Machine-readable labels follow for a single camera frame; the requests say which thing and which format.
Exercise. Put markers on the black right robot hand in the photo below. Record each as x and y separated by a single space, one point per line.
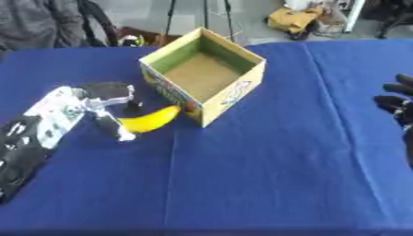
398 101

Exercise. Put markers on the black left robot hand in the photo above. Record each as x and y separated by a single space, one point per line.
107 92

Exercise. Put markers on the yellow toy banana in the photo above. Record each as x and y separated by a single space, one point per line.
150 120

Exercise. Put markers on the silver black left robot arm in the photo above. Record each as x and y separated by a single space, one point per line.
48 120

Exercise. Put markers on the tan cardboard box green inside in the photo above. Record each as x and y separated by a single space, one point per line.
204 76

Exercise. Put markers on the black yellow object on floor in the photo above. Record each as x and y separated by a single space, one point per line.
131 39

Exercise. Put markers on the black chair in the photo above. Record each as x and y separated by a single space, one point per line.
390 15

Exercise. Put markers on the white pole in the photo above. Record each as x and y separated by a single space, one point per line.
352 15

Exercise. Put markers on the person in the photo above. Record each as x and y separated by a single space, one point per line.
37 21

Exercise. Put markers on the black tripod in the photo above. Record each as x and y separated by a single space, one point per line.
201 15

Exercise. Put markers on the yellow brown bag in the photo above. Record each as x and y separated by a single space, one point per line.
294 19

